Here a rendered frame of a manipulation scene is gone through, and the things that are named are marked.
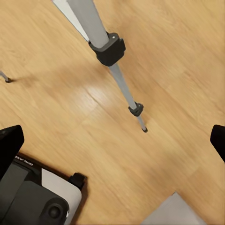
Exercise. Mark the desk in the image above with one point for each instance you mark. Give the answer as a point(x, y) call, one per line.
point(173, 211)

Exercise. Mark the camera tripod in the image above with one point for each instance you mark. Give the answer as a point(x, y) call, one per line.
point(109, 48)

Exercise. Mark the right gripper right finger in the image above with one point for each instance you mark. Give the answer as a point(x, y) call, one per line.
point(217, 139)

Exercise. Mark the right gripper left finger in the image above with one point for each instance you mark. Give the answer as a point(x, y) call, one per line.
point(11, 140)

